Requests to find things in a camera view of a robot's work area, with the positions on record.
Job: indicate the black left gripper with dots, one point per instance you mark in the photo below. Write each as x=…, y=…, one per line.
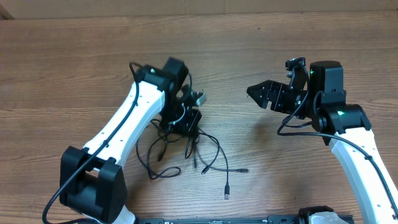
x=189, y=126

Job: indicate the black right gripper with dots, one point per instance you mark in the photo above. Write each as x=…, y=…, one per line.
x=277, y=89

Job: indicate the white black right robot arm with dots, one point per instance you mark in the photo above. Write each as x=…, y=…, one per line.
x=314, y=102

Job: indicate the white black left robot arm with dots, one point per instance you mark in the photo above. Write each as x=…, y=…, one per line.
x=91, y=178

